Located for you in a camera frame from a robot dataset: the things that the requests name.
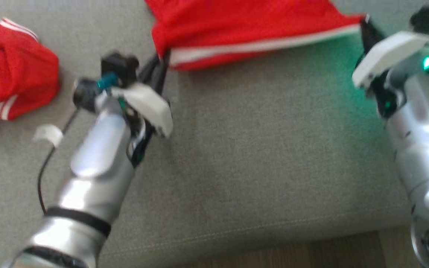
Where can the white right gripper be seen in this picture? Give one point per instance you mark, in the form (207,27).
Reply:
(389,56)

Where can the grey fabric sofa ottoman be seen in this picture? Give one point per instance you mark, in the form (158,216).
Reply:
(255,149)

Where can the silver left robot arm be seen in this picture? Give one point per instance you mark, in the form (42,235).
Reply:
(95,178)

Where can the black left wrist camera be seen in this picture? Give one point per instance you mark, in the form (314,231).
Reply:
(119,67)

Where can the red basketball jersey white trim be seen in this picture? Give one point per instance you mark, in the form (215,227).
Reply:
(13,67)

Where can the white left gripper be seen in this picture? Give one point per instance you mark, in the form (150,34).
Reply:
(151,108)

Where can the red mesh shorts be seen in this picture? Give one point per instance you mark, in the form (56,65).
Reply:
(244,26)

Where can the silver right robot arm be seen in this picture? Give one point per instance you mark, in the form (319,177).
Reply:
(423,149)

